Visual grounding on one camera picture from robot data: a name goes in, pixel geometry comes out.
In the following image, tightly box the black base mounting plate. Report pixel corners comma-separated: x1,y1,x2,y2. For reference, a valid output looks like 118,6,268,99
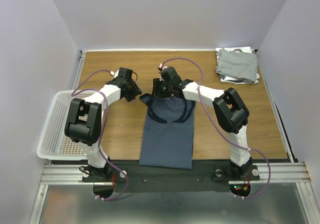
80,160,260,196

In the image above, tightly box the blue tank top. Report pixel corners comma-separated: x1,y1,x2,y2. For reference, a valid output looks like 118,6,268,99
139,93,196,170

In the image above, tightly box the white plastic basket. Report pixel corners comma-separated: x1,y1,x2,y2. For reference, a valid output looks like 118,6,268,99
36,90,86,161

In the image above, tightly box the folded grey tank top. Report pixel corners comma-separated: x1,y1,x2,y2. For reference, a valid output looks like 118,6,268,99
215,48,258,83

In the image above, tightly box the folded white printed tank top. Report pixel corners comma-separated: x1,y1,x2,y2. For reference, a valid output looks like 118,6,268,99
215,46,260,85

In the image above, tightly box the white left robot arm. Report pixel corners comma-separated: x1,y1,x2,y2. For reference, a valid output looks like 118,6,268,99
64,67,142,182

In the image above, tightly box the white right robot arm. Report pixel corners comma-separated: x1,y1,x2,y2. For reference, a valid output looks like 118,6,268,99
152,64,253,179

